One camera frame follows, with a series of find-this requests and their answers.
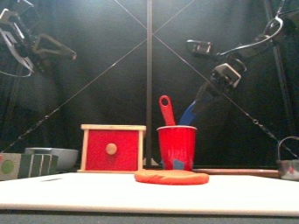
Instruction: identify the flat red dough disc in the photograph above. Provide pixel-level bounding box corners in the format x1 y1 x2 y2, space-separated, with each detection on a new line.
134 169 211 186

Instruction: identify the red plastic cup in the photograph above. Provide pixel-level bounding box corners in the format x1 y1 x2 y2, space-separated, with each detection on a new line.
157 125 199 172

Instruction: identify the wooden box with red front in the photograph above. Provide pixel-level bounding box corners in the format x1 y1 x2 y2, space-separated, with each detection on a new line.
78 123 147 174

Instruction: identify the brown wooden rod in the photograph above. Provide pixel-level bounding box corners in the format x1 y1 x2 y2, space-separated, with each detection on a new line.
191 168 282 179

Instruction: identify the small metal bucket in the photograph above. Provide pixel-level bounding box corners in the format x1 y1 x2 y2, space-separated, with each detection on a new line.
275 136 299 181

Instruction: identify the white cutting board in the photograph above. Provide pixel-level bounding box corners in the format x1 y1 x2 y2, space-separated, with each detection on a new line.
0 171 299 217

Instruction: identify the green and white patterned block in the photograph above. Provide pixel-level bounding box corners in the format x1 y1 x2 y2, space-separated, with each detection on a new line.
0 152 61 181

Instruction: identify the red plastic tool handle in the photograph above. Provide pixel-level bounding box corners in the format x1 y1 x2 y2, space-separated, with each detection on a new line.
158 94 178 127

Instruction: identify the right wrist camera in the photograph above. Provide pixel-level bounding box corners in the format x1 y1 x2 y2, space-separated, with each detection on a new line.
186 38 214 57

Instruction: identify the vertical metal frame pole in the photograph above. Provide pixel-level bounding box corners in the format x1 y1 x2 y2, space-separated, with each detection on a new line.
145 0 155 168

